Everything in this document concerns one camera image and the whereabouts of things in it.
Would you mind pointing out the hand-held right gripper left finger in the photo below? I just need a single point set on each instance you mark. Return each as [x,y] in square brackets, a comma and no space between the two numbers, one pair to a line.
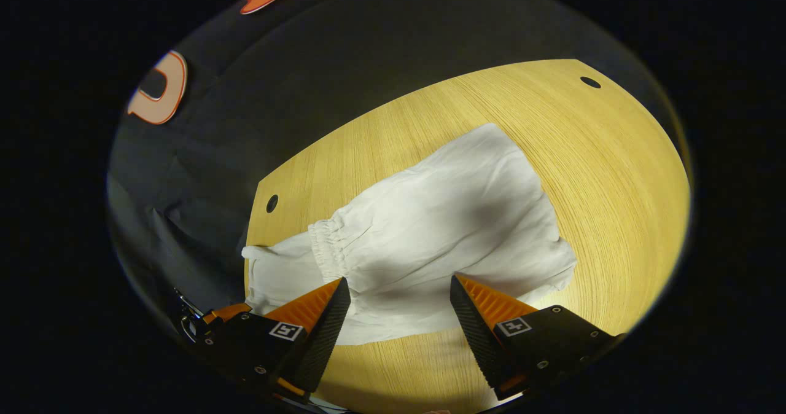
[325,340]

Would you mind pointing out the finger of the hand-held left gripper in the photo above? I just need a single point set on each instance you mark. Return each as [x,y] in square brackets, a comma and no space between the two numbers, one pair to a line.
[228,311]

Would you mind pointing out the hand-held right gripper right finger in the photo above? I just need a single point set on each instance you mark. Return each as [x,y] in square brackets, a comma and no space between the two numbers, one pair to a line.
[476,340]

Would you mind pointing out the white jeans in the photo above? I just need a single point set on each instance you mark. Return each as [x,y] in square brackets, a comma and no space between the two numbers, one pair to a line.
[460,217]

